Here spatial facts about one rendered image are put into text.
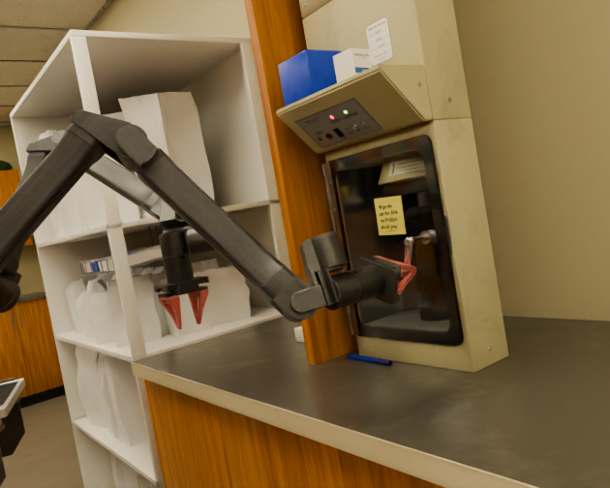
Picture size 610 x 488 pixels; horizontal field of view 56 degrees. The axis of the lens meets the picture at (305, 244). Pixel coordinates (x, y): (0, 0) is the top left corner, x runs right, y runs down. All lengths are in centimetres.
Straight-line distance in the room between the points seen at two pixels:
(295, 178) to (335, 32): 32
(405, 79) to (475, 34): 55
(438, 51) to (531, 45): 39
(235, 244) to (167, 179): 16
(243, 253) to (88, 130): 32
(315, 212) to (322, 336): 29
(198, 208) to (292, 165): 41
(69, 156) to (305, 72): 48
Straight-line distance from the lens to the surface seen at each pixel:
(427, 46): 112
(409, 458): 86
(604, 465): 79
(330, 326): 135
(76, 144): 101
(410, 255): 107
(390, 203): 115
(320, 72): 119
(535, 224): 149
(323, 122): 119
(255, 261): 94
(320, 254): 95
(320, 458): 110
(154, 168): 98
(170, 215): 124
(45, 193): 100
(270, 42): 136
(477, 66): 156
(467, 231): 111
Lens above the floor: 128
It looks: 3 degrees down
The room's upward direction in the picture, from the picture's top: 10 degrees counter-clockwise
